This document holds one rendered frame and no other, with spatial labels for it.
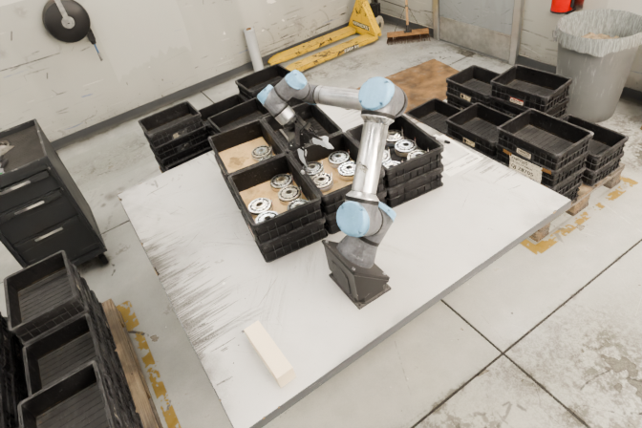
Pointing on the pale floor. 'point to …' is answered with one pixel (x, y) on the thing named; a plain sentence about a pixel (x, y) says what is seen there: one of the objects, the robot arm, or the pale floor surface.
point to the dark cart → (43, 203)
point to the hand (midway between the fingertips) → (320, 159)
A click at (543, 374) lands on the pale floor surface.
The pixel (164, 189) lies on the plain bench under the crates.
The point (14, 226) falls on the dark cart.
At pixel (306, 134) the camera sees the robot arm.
